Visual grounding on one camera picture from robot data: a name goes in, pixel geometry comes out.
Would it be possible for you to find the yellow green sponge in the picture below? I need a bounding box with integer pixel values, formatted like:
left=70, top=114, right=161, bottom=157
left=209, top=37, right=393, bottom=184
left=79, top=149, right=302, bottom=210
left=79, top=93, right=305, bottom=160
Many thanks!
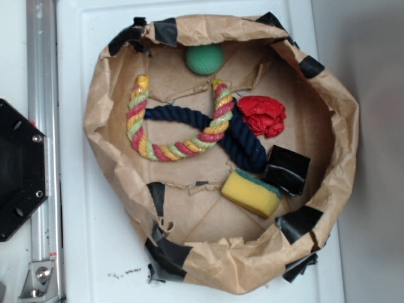
left=221, top=169, right=282, bottom=218

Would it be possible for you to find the brown paper bag bin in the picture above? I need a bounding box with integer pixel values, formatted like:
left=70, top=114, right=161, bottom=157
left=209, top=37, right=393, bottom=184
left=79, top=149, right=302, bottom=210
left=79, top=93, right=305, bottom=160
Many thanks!
left=83, top=13, right=359, bottom=294

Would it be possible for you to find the crumpled red paper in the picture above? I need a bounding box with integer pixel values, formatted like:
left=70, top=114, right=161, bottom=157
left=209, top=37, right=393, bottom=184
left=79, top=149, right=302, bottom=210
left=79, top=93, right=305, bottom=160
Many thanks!
left=237, top=95, right=287, bottom=138

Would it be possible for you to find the black tape piece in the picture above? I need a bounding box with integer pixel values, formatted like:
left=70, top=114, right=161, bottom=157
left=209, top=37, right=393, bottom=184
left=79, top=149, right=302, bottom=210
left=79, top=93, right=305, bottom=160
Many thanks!
left=263, top=145, right=311, bottom=196

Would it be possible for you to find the green foam ball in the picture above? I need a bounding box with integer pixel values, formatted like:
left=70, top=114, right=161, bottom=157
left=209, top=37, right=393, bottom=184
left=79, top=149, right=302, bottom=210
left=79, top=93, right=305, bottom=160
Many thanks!
left=186, top=44, right=224, bottom=76

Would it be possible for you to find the multicolour striped rope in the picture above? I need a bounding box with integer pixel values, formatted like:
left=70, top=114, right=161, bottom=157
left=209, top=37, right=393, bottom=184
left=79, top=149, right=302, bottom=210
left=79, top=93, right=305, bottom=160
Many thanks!
left=126, top=74, right=235, bottom=162

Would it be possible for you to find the dark blue rope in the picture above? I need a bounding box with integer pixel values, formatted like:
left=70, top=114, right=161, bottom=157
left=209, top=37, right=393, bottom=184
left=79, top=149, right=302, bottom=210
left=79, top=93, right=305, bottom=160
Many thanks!
left=144, top=97, right=268, bottom=174

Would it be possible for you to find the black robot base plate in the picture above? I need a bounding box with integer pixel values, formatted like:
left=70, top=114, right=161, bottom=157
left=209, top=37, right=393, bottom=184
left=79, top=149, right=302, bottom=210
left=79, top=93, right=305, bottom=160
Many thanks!
left=0, top=99, right=47, bottom=242

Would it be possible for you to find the aluminium extrusion rail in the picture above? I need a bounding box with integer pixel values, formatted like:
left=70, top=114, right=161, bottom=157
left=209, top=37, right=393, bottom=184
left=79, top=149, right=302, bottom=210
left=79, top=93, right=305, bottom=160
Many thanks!
left=26, top=1, right=66, bottom=302

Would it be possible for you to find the metal corner bracket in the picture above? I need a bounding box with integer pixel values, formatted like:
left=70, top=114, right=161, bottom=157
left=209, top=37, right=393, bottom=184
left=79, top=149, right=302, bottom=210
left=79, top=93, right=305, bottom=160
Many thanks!
left=18, top=260, right=59, bottom=302

